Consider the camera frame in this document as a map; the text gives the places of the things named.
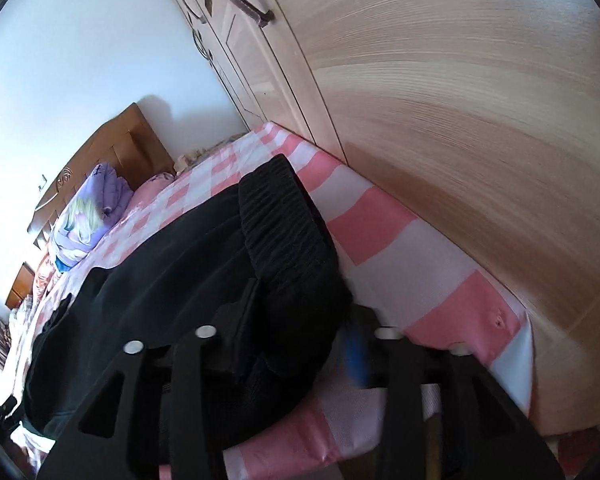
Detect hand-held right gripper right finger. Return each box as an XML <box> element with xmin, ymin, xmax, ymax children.
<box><xmin>342</xmin><ymin>304</ymin><xmax>567</xmax><ymax>480</ymax></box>

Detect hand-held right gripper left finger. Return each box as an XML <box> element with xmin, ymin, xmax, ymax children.
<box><xmin>36</xmin><ymin>277</ymin><xmax>262</xmax><ymax>480</ymax></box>

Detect black pants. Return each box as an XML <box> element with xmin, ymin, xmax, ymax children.
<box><xmin>22</xmin><ymin>154</ymin><xmax>355</xmax><ymax>463</ymax></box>

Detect pink checkered bed sheet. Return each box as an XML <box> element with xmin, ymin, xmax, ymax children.
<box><xmin>0</xmin><ymin>121</ymin><xmax>534</xmax><ymax>480</ymax></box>

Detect pink pillow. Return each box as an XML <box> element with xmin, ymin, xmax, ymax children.
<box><xmin>125</xmin><ymin>172</ymin><xmax>177</xmax><ymax>216</ymax></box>

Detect purple folded blanket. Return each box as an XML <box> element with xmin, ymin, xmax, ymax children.
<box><xmin>50</xmin><ymin>162</ymin><xmax>133</xmax><ymax>273</ymax></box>

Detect wooden headboard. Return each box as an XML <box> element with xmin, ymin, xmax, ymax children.
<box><xmin>27</xmin><ymin>102</ymin><xmax>177</xmax><ymax>236</ymax></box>

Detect wooden nightstand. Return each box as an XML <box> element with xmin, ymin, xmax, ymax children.
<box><xmin>5</xmin><ymin>262</ymin><xmax>37</xmax><ymax>311</ymax></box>

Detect wooden wardrobe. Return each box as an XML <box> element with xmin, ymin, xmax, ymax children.
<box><xmin>152</xmin><ymin>0</ymin><xmax>600</xmax><ymax>436</ymax></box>

